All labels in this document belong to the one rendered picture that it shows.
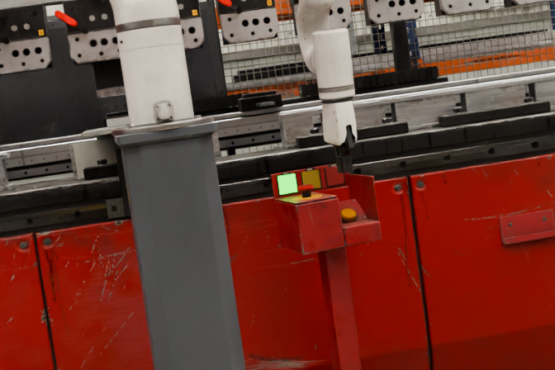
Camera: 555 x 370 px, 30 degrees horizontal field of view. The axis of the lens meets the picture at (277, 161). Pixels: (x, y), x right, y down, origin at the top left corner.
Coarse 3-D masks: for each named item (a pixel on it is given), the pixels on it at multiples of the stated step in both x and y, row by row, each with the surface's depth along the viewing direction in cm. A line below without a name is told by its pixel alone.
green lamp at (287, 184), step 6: (288, 174) 249; (294, 174) 250; (282, 180) 249; (288, 180) 250; (294, 180) 250; (282, 186) 249; (288, 186) 250; (294, 186) 250; (282, 192) 249; (288, 192) 250
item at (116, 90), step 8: (96, 64) 273; (104, 64) 273; (112, 64) 273; (120, 64) 274; (96, 72) 273; (104, 72) 273; (112, 72) 273; (120, 72) 274; (96, 80) 273; (104, 80) 273; (112, 80) 274; (120, 80) 274; (96, 88) 273; (104, 88) 274; (112, 88) 275; (120, 88) 275; (104, 96) 274
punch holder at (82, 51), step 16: (80, 0) 268; (96, 0) 269; (80, 16) 268; (96, 16) 269; (112, 16) 269; (80, 32) 270; (96, 32) 269; (112, 32) 269; (80, 48) 269; (96, 48) 269; (112, 48) 270
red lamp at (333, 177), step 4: (328, 168) 253; (332, 168) 253; (336, 168) 253; (328, 172) 253; (332, 172) 253; (336, 172) 253; (328, 176) 253; (332, 176) 253; (336, 176) 253; (340, 176) 254; (328, 180) 253; (332, 180) 253; (336, 180) 253; (340, 180) 254; (328, 184) 253; (332, 184) 253; (336, 184) 253
